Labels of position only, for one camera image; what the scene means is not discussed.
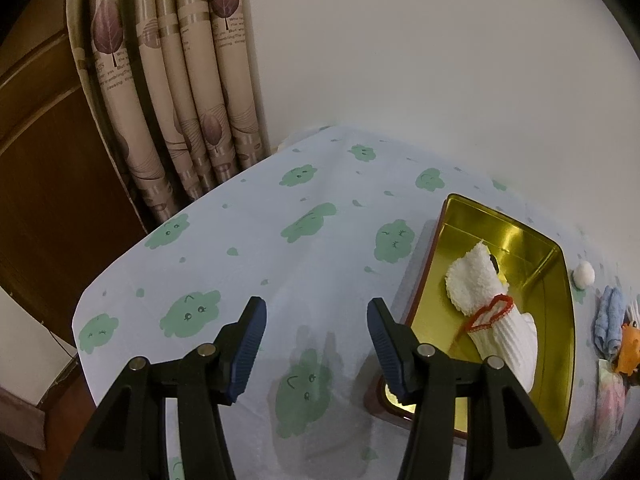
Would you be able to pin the cloud print tablecloth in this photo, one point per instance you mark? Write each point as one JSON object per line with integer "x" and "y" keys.
{"x": 310, "y": 270}

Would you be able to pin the blue cloth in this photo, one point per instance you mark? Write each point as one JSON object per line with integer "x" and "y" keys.
{"x": 609, "y": 320}

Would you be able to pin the white ribbed sock red trim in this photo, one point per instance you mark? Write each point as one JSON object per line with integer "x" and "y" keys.
{"x": 505, "y": 345}

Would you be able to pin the tissue packet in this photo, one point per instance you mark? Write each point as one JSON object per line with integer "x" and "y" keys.
{"x": 612, "y": 400}

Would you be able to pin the brown wooden door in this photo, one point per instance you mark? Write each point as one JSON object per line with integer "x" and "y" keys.
{"x": 55, "y": 170}

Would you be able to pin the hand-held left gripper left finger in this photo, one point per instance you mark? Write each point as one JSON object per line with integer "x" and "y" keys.
{"x": 247, "y": 345}

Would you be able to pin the white board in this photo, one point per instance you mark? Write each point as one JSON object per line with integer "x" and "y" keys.
{"x": 30, "y": 345}

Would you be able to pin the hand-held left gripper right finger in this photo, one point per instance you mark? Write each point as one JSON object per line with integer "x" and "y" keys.
{"x": 387, "y": 345}

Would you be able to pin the white fuzzy sock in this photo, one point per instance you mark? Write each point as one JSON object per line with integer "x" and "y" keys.
{"x": 472, "y": 275}

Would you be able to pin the white pom-pom ball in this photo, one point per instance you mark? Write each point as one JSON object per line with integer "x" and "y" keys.
{"x": 583, "y": 274}

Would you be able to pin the leaf print curtain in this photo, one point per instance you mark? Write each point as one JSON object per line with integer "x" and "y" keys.
{"x": 165, "y": 85}

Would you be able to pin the gold tin box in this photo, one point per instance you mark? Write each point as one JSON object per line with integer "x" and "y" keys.
{"x": 525, "y": 240}

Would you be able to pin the orange plush toy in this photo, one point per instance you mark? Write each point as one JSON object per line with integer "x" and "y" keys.
{"x": 630, "y": 350}

